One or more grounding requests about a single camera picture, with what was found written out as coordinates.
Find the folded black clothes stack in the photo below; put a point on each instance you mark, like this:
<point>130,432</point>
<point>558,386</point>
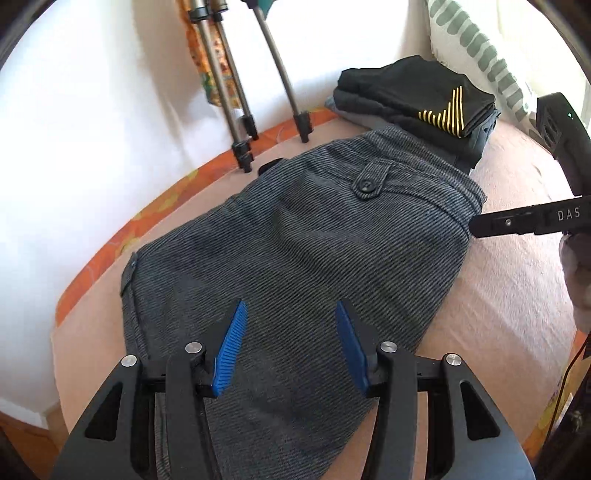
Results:
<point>471,145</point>

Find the black folded garment yellow stripes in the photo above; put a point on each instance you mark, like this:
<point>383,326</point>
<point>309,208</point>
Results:
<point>406,87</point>

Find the white pillow green pattern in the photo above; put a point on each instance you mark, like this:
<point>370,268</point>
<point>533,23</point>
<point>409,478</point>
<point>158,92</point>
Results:
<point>480,41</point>

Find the metal tripod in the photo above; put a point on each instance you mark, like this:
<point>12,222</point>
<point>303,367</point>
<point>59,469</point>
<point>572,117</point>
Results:
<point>231,87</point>

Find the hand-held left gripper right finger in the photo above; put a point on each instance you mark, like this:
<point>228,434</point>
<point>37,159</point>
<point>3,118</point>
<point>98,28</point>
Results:
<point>353,350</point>

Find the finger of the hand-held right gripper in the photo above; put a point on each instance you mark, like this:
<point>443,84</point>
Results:
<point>505,223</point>

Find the person's right hand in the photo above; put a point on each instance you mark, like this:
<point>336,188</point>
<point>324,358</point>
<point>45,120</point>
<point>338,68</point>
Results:
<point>577,277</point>

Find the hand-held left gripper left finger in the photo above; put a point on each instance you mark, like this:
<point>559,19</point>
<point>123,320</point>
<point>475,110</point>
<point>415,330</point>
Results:
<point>228,350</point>

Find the orange patterned hanging cloth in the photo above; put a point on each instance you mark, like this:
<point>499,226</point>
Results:
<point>207,69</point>

